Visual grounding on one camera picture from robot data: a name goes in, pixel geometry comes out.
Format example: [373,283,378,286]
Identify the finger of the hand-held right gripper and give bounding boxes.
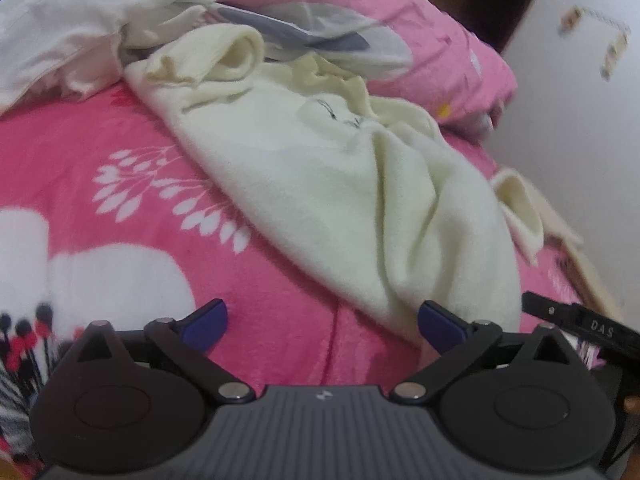
[521,291,556,319]

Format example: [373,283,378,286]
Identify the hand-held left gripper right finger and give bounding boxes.
[390,301,573,405]

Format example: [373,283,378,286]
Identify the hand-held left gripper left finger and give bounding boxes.
[75,299,256,405]

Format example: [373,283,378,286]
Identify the white deer print sweater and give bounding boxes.
[124,25,546,346]

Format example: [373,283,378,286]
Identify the pink floral blanket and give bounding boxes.
[0,80,640,461]

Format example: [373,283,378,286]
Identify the pink patterned quilt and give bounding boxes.
[215,0,518,136]

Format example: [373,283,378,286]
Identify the brown wooden door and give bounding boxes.
[412,0,551,56]

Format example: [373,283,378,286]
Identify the white crumpled cloth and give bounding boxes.
[0,0,218,116]

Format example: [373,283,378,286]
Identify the wall hook rack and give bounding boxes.
[560,5,632,81]

